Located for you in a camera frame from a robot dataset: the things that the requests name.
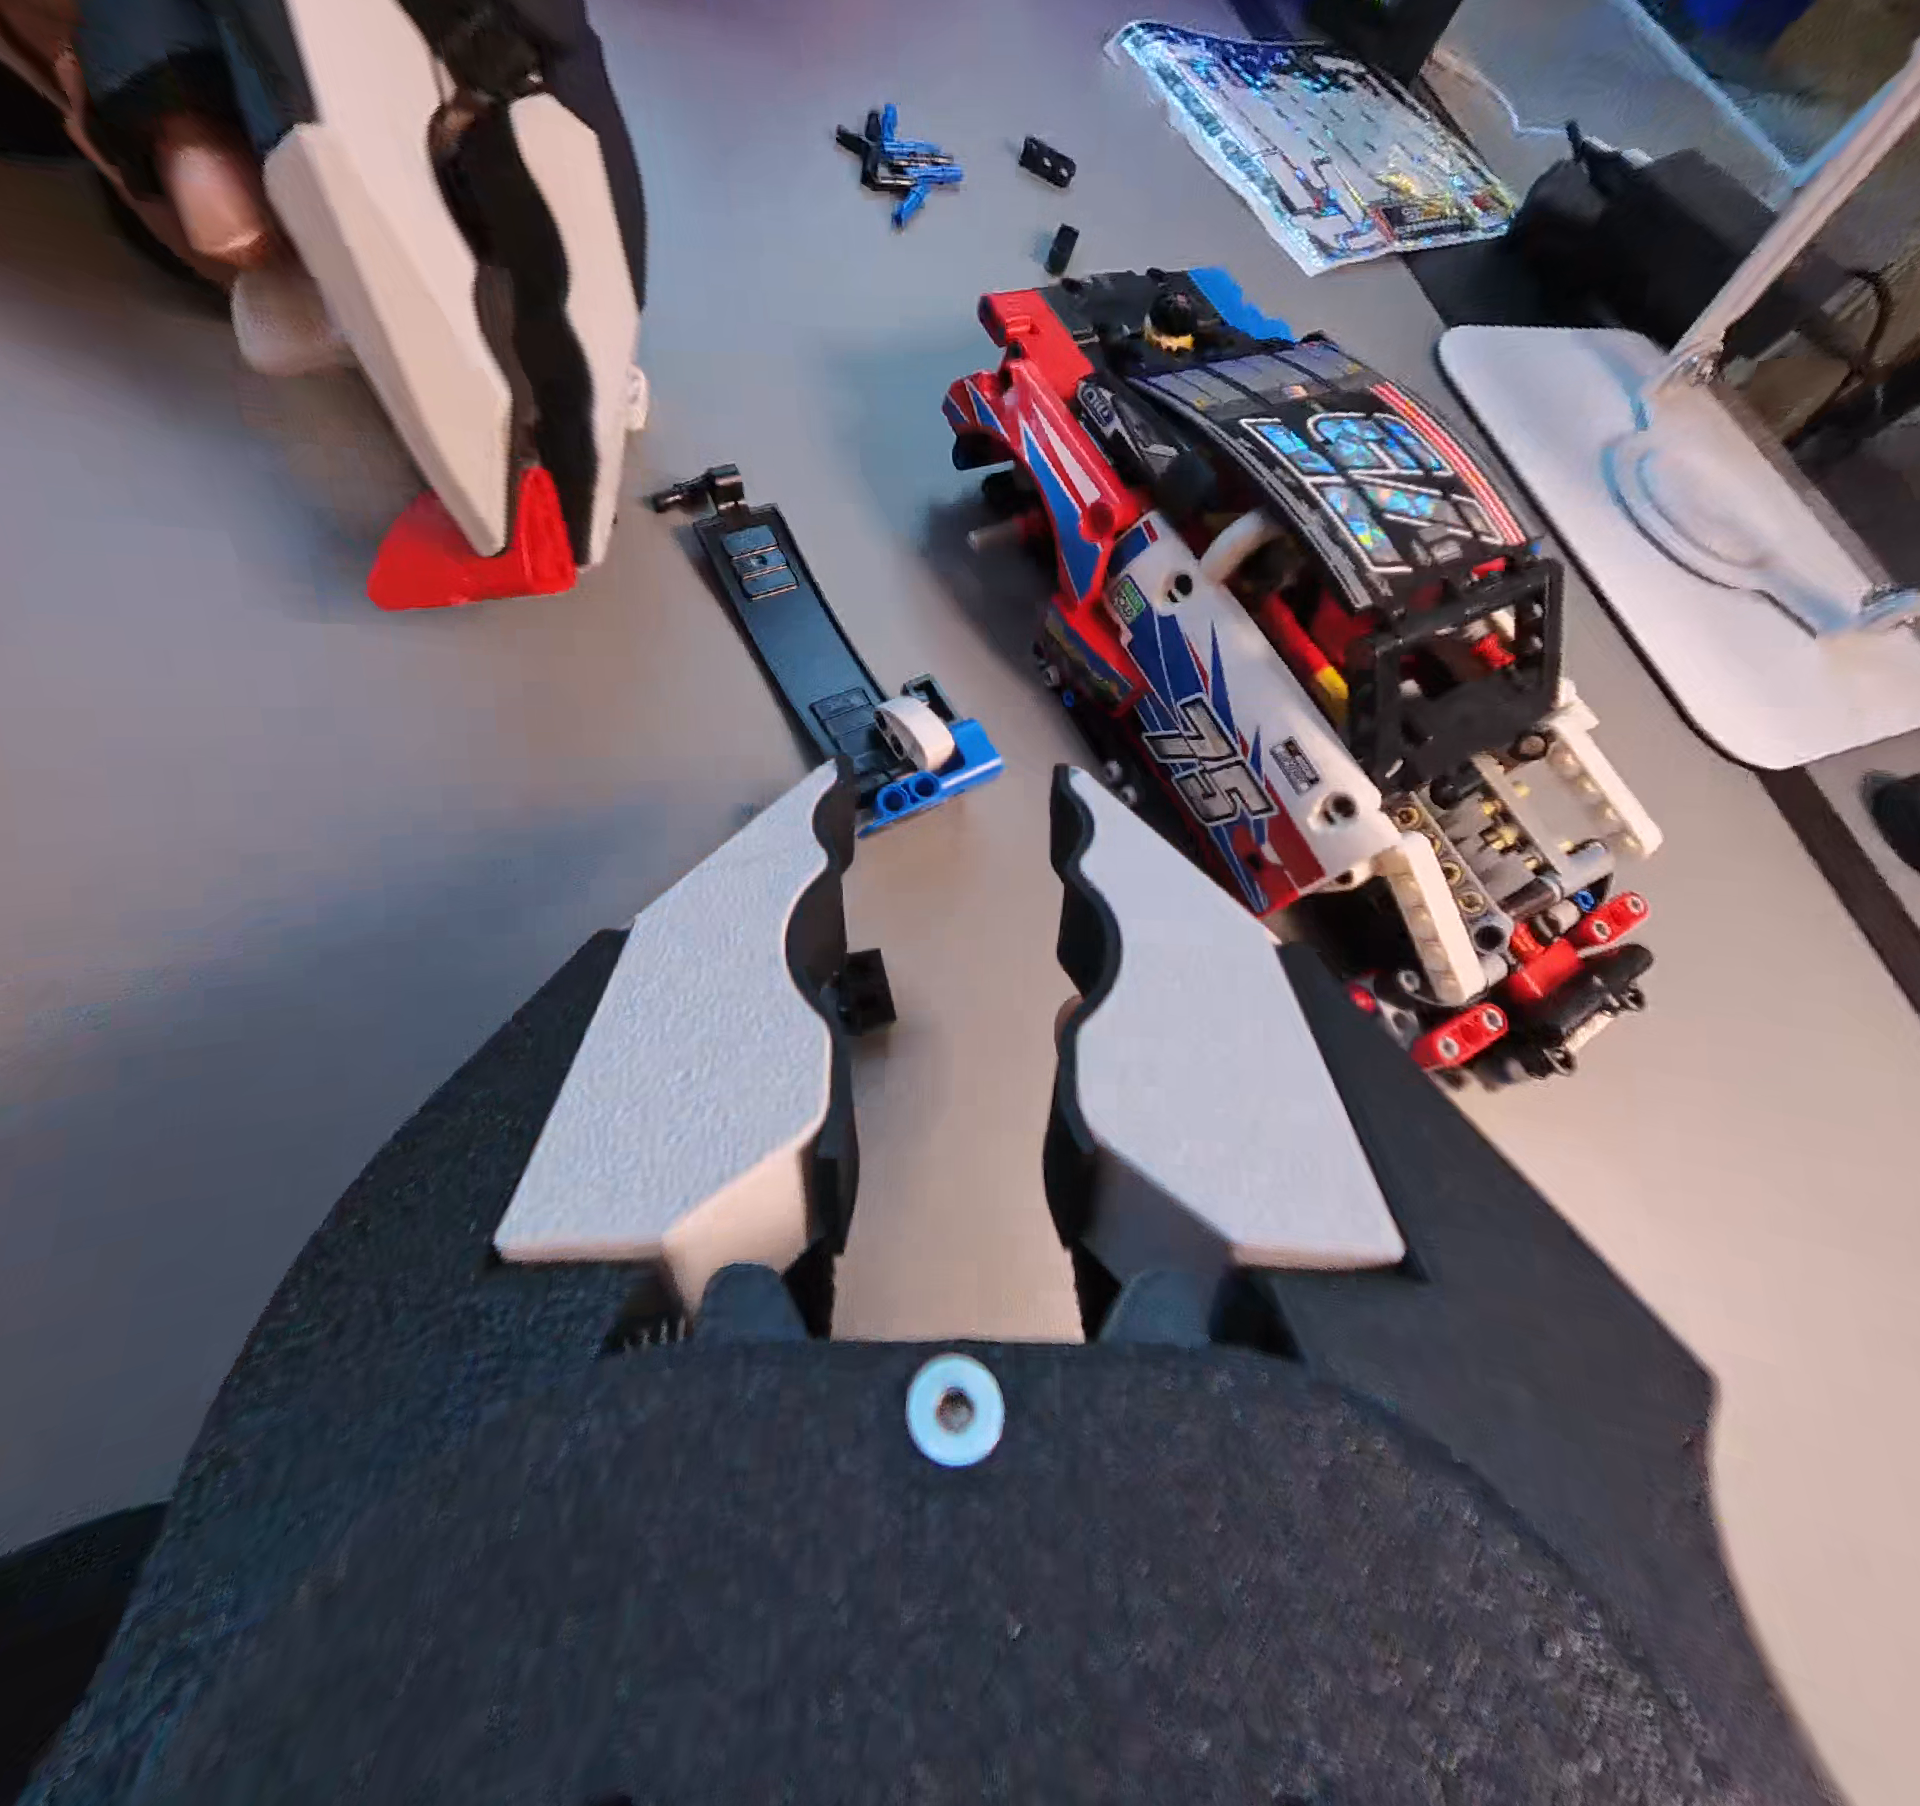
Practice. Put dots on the red lego piece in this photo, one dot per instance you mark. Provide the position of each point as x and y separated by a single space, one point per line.
464 569

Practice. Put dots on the holographic sticker sheet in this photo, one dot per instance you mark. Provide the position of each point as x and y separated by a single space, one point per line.
1320 141

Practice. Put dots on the black power adapter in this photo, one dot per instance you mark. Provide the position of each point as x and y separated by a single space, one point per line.
1650 232

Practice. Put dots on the person's left hand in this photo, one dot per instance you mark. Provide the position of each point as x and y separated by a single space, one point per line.
211 217

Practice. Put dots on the small black lego bracket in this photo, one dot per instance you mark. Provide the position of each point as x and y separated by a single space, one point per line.
869 998

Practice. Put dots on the white book stand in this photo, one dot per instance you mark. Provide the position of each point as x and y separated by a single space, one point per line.
1697 531

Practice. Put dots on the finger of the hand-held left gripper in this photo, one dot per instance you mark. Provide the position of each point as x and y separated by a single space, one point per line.
594 276
389 306

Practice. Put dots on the lego race car model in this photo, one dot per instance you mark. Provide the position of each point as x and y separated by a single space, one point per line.
1275 666

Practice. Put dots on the small black lego piece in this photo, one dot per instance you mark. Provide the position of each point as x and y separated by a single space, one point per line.
1050 161
1062 247

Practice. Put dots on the pile of blue black pins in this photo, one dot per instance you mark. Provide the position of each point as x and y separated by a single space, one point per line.
899 162

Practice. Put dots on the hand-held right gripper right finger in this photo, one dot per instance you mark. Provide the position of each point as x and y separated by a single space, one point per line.
1215 1086

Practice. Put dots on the black rubber tire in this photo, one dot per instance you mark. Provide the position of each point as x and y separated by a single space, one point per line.
1898 824

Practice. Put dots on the black and blue lego subassembly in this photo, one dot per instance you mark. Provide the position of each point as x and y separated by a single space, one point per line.
796 621

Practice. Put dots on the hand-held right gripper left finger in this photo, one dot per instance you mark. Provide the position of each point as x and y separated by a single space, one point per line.
692 1086

